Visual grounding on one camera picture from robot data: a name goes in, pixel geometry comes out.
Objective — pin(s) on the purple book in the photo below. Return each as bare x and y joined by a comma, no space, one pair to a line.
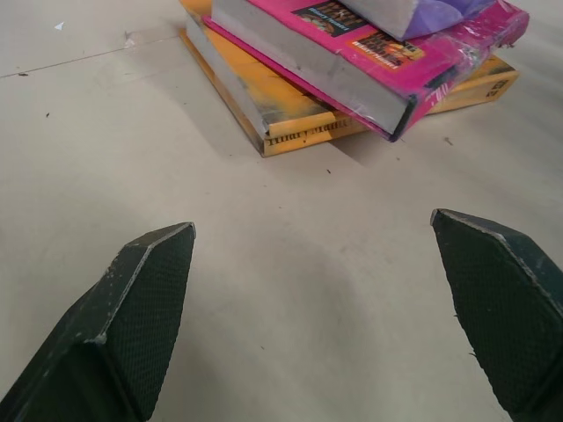
422,15

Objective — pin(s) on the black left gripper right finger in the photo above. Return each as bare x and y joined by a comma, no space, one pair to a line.
501,307

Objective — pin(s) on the pink hardcover book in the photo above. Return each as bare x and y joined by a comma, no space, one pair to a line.
352,57

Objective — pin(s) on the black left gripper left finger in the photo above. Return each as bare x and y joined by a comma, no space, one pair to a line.
110,325

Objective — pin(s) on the orange hardcover book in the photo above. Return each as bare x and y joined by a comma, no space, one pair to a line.
246,83

